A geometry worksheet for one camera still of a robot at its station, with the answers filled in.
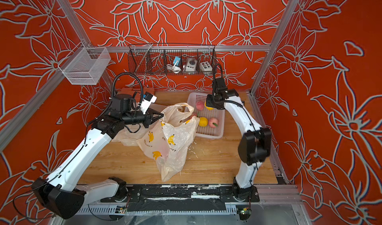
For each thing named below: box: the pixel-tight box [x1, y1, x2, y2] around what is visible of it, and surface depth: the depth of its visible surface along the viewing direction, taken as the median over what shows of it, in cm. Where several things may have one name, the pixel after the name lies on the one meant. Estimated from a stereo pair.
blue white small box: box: [173, 56, 181, 67], surface depth 85 cm
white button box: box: [199, 61, 213, 72], surface depth 97 cm
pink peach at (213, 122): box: [208, 117, 219, 128], surface depth 95 cm
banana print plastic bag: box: [136, 102, 200, 182], surface depth 72 cm
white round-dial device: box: [185, 57, 197, 72], surface depth 93 cm
